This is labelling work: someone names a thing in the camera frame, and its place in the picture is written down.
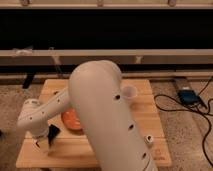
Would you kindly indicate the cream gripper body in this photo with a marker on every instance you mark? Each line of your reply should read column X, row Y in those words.
column 41, row 140

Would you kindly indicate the wooden rail beam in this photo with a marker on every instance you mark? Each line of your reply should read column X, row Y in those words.
column 141, row 56

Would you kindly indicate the blue power adapter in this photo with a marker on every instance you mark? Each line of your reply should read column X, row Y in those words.
column 187, row 96

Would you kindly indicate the white glue bottle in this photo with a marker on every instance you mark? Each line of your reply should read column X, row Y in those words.
column 149, row 140

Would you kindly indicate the orange frying pan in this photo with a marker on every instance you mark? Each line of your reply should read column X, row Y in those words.
column 70, row 120

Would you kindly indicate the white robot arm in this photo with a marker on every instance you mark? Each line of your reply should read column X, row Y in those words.
column 94, row 92

